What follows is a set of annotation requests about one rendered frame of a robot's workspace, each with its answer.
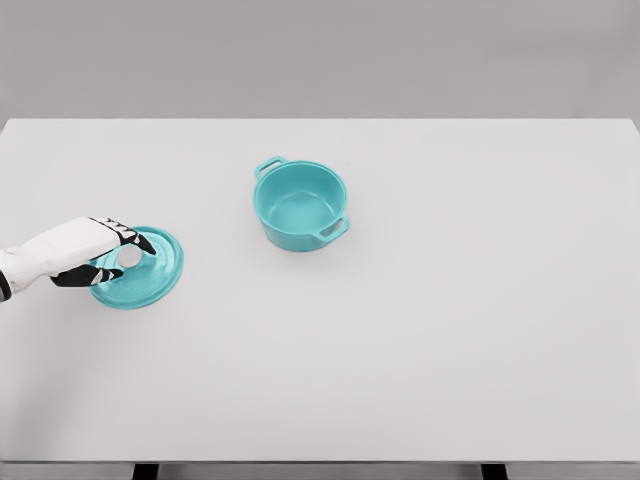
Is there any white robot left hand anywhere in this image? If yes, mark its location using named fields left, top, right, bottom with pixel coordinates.
left=26, top=216, right=157, bottom=289

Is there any teal pot lid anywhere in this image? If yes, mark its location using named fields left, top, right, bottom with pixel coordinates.
left=88, top=225, right=185, bottom=312

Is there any teal pot with handles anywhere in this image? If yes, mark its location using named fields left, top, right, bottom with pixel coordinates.
left=252, top=155, right=352, bottom=253

